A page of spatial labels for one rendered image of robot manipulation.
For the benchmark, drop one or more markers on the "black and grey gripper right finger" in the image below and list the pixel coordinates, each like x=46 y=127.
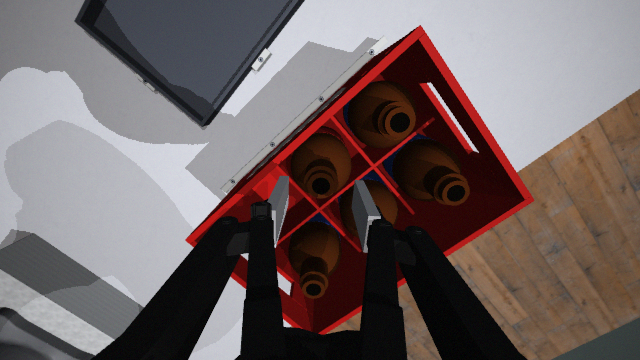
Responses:
x=459 y=324

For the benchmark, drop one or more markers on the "brown glass bottle with blue label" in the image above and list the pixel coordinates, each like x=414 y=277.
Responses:
x=381 y=196

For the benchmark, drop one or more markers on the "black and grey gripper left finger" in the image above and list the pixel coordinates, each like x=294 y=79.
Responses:
x=170 y=325

